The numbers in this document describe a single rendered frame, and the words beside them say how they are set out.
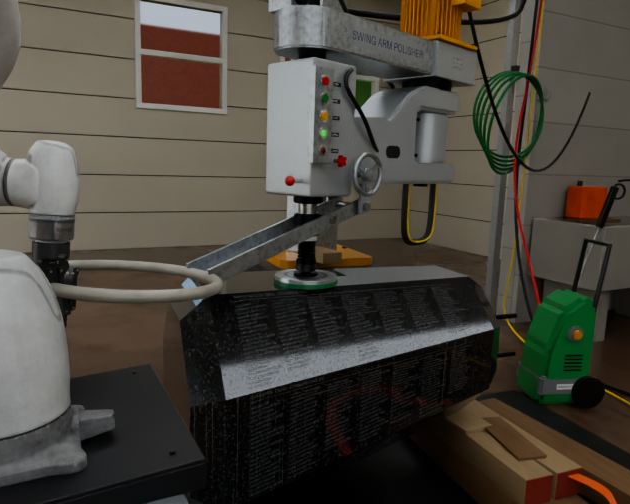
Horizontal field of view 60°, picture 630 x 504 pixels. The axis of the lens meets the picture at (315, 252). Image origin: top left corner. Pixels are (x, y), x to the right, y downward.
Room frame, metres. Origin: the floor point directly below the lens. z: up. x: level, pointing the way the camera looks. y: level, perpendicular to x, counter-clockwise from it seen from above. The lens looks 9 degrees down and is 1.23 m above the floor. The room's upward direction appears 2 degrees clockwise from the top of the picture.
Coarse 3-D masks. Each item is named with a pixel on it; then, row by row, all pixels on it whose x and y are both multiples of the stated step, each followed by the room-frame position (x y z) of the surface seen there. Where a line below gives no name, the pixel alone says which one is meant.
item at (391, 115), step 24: (384, 96) 2.13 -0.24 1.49; (408, 96) 2.07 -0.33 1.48; (432, 96) 2.16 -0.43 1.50; (456, 96) 2.28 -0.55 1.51; (360, 120) 1.88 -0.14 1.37; (384, 120) 1.97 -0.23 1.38; (408, 120) 2.05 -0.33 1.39; (360, 144) 1.86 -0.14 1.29; (384, 144) 1.96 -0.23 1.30; (408, 144) 2.06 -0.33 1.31; (384, 168) 1.96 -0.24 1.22; (408, 168) 2.07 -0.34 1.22; (432, 168) 2.18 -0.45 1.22
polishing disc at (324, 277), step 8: (280, 272) 1.85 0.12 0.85; (288, 272) 1.86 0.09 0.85; (320, 272) 1.88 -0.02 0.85; (328, 272) 1.88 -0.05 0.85; (280, 280) 1.76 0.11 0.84; (288, 280) 1.74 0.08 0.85; (296, 280) 1.73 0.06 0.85; (304, 280) 1.74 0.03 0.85; (312, 280) 1.74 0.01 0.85; (320, 280) 1.74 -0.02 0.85; (328, 280) 1.76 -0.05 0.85
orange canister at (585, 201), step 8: (568, 192) 4.39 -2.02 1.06; (576, 192) 4.33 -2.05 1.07; (584, 192) 4.28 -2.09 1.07; (592, 192) 4.31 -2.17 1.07; (600, 192) 4.36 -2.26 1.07; (568, 200) 4.38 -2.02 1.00; (576, 200) 4.32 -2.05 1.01; (584, 200) 4.28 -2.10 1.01; (592, 200) 4.32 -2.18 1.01; (600, 200) 4.36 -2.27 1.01; (568, 208) 4.38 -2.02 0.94; (576, 208) 4.31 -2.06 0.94; (584, 208) 4.28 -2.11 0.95; (592, 208) 4.32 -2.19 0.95; (600, 208) 4.37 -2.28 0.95; (568, 216) 4.37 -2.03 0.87; (576, 216) 4.31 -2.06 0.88; (584, 216) 4.29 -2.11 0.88; (592, 216) 4.33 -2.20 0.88
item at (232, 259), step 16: (320, 208) 1.95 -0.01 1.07; (336, 208) 2.01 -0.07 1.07; (352, 208) 1.90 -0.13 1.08; (368, 208) 1.91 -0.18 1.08; (288, 224) 1.84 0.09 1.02; (304, 224) 1.74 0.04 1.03; (320, 224) 1.79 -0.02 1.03; (336, 224) 1.85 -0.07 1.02; (240, 240) 1.69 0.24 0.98; (256, 240) 1.74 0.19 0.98; (272, 240) 1.64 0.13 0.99; (288, 240) 1.69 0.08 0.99; (304, 240) 1.74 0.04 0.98; (208, 256) 1.61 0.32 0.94; (224, 256) 1.65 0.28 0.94; (240, 256) 1.55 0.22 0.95; (256, 256) 1.60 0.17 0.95; (272, 256) 1.64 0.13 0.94; (208, 272) 1.48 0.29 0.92; (224, 272) 1.51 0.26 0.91; (240, 272) 1.56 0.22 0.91
